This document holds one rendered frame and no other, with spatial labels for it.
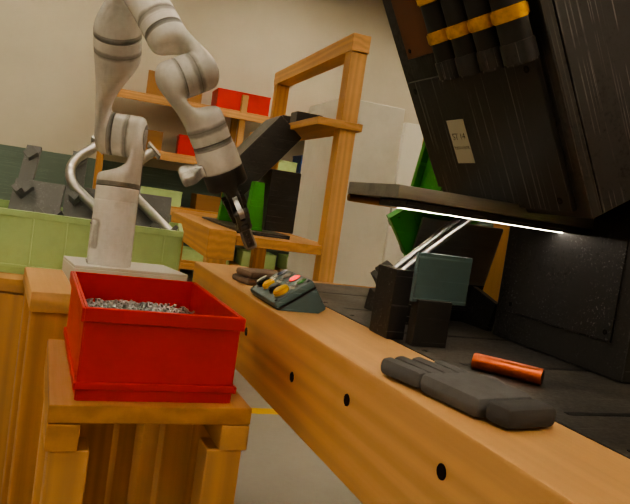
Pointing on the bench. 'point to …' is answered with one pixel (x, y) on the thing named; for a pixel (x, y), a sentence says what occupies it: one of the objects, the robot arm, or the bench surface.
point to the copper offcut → (508, 368)
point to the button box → (305, 299)
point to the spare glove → (471, 392)
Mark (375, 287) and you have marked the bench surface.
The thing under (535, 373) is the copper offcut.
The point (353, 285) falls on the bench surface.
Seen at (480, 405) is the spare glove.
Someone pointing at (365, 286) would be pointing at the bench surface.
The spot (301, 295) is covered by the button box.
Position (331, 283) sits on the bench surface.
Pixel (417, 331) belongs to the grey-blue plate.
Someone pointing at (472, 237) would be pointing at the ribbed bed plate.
